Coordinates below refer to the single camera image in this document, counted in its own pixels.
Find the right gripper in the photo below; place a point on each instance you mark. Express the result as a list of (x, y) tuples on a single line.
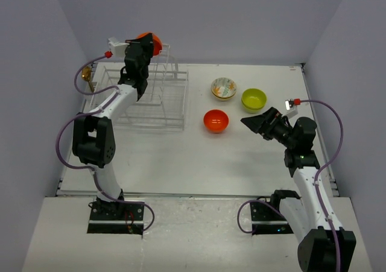
[(259, 123)]

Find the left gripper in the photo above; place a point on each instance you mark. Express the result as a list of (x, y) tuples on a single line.
[(146, 43)]

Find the orange bowl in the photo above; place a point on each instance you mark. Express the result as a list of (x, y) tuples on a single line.
[(156, 42), (215, 121)]

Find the green bowl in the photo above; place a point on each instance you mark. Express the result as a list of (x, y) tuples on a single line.
[(253, 97), (253, 109)]

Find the blue yellow patterned bowl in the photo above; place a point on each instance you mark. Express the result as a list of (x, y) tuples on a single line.
[(227, 97)]

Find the white floral patterned bowl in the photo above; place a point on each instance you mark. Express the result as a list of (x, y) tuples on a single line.
[(223, 85)]

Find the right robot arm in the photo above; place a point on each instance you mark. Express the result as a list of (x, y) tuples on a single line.
[(324, 244)]

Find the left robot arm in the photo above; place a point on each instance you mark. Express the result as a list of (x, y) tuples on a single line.
[(93, 136)]

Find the brass wooden utensil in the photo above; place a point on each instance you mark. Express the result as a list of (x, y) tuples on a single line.
[(86, 73)]

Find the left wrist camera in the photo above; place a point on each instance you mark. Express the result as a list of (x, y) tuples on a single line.
[(116, 47)]

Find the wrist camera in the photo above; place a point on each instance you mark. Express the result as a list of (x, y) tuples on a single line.
[(116, 47), (291, 106)]

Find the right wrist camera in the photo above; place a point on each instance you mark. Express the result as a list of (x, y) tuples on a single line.
[(291, 106)]

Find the white wire dish rack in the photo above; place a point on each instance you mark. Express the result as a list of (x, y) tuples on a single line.
[(161, 106)]

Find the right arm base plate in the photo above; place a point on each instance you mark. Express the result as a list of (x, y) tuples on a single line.
[(265, 221)]

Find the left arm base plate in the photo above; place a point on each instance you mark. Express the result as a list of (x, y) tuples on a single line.
[(115, 218)]

